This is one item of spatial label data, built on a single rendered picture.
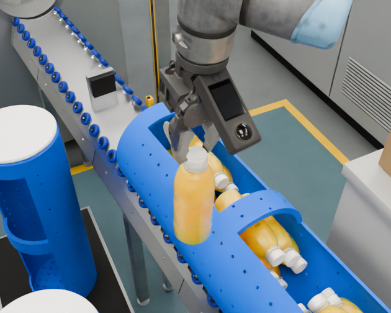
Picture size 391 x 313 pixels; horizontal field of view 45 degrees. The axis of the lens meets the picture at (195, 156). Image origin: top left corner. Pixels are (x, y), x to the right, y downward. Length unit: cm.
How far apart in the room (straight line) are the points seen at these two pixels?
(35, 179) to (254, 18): 116
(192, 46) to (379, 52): 235
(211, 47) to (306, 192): 225
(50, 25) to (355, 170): 162
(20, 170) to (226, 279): 79
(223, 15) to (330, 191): 233
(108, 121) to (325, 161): 162
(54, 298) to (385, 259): 84
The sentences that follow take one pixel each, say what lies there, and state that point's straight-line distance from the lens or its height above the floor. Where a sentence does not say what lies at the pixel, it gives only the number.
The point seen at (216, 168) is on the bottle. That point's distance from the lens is 127.
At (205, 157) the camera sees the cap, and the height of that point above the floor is 151.
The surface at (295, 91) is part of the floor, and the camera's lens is 351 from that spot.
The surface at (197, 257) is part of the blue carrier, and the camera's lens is 109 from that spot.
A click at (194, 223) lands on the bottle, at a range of 84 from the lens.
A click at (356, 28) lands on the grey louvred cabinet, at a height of 66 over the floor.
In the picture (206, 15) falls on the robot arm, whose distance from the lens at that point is 56.
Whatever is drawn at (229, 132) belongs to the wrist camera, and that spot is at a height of 163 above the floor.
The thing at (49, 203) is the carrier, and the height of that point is 81.
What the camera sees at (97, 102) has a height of 97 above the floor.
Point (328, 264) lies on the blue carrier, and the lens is 119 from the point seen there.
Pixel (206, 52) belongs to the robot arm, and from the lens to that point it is 59.
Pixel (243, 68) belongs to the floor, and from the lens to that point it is 370.
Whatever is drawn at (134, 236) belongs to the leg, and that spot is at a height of 53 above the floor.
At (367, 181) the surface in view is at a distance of 129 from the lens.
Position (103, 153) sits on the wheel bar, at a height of 93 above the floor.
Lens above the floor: 204
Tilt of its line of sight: 44 degrees down
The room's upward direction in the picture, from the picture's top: straight up
